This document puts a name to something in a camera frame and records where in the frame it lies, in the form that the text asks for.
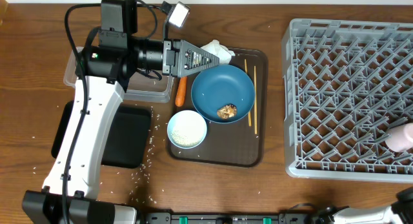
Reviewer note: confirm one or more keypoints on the pink white cup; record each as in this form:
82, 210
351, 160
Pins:
400, 138

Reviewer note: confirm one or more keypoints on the dark blue plate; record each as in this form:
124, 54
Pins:
219, 86

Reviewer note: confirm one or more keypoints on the brown serving tray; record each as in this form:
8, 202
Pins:
232, 143

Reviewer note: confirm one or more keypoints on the clear plastic bin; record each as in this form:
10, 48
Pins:
140, 88

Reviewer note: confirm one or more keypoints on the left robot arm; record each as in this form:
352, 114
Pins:
112, 54

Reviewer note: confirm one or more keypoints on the grey dishwasher rack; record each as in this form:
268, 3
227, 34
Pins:
346, 84

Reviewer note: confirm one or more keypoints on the right wooden chopstick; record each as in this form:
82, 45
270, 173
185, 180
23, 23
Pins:
255, 102

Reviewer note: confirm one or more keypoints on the white napkin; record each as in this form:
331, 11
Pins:
222, 52

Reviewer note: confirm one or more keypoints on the brown food scrap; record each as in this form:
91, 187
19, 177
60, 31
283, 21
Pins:
227, 111

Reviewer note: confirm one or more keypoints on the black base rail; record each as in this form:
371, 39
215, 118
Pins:
170, 218

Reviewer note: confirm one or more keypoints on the wooden chopstick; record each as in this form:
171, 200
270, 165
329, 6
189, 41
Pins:
248, 93
255, 102

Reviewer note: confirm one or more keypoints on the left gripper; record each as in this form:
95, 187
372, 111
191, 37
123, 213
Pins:
174, 63

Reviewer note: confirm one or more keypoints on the orange carrot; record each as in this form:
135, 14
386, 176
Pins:
181, 92

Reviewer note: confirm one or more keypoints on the left wooden chopstick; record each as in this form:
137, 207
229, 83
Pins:
248, 93

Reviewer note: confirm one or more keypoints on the black waste tray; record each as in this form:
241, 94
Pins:
127, 138

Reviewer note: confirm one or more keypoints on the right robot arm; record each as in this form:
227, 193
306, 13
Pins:
399, 212

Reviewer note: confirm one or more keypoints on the light blue rice bowl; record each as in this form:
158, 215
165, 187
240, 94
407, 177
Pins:
186, 129

